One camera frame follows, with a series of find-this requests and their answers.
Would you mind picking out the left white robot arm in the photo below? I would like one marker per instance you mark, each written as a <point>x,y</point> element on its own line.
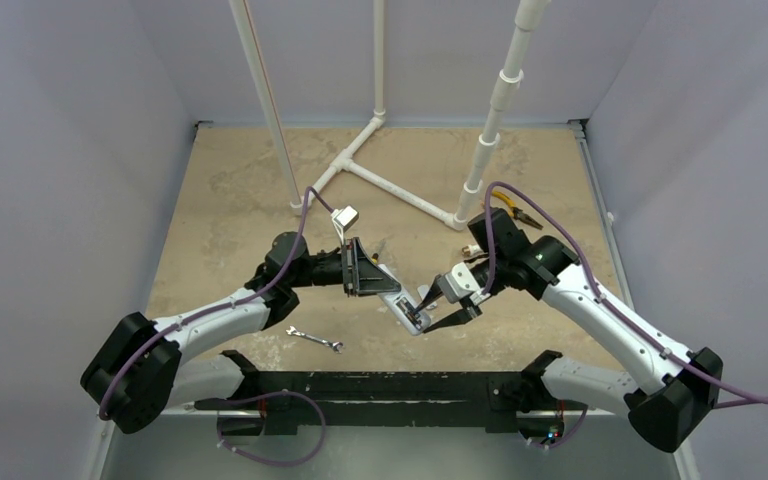
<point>131,377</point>

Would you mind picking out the white battery cover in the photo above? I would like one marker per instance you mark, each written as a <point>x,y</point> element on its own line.
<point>428,297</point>

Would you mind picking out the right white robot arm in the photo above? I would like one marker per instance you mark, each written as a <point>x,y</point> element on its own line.
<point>660,389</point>

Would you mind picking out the yellow handled screwdriver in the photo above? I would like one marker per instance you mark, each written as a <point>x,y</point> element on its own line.
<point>378,249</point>

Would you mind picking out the white jointed vertical pipe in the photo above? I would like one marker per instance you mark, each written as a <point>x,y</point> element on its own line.
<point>526,20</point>

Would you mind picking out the black AA battery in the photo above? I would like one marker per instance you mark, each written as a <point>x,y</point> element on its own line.
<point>408,308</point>

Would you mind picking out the aluminium frame rail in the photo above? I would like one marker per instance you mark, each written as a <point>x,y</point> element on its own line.
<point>619,275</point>

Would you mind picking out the yellow handled pliers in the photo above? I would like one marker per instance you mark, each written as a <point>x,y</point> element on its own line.
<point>515,212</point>

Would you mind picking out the white remote control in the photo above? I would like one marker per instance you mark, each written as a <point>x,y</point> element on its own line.
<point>390,299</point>

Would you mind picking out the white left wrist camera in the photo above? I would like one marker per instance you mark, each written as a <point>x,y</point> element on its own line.
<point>342,220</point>

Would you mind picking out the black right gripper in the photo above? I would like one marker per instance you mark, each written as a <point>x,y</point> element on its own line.
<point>465,303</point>

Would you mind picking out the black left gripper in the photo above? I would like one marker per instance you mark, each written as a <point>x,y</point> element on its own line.
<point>363,277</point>

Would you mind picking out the silver open-end wrench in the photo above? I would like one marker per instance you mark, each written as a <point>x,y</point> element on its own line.
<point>334,346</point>

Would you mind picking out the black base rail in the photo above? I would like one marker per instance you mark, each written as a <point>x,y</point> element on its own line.
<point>283,402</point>

